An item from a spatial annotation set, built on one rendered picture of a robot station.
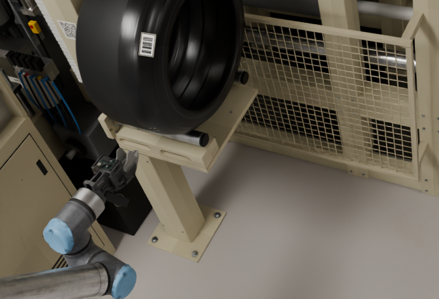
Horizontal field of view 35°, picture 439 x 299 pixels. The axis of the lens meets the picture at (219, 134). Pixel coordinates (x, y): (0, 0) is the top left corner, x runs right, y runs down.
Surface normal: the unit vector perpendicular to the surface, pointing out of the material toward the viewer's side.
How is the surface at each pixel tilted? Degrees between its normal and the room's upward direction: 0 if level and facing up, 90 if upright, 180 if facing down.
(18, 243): 90
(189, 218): 90
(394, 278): 0
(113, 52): 54
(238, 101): 0
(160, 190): 90
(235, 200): 0
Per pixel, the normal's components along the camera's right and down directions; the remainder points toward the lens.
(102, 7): -0.44, -0.18
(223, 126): -0.24, -0.65
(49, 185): 0.85, 0.22
